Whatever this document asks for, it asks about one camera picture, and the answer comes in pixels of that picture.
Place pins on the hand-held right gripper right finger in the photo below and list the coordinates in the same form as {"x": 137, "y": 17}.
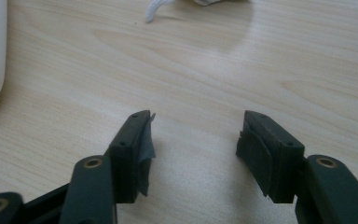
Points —
{"x": 276, "y": 161}

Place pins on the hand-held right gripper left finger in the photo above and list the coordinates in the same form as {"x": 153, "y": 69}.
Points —
{"x": 127, "y": 161}

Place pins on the white knitted cloth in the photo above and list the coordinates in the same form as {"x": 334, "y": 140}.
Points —
{"x": 151, "y": 13}

